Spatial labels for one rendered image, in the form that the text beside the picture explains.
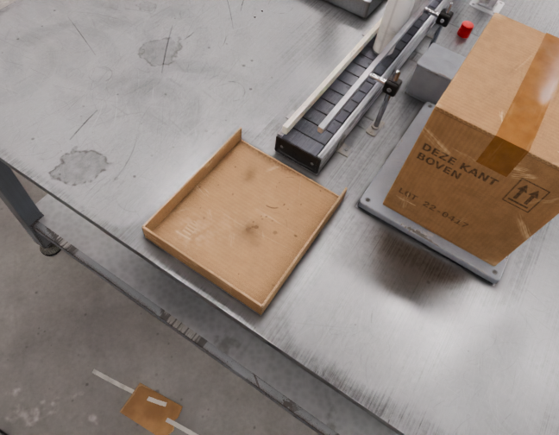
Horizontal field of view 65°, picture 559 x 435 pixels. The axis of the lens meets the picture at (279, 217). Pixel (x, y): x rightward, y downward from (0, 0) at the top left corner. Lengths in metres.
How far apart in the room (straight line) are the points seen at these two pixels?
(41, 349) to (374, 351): 1.23
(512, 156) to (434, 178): 0.14
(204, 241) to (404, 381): 0.42
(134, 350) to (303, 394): 0.61
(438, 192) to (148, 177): 0.55
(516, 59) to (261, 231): 0.53
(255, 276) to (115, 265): 0.80
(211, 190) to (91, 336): 0.94
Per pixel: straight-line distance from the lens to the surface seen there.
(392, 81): 0.97
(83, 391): 1.66
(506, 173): 0.76
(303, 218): 0.87
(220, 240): 0.83
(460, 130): 0.73
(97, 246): 1.58
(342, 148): 0.99
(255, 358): 1.39
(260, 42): 1.22
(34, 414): 1.69
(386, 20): 1.12
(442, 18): 1.21
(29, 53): 1.25
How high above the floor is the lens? 1.57
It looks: 58 degrees down
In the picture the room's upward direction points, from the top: 11 degrees clockwise
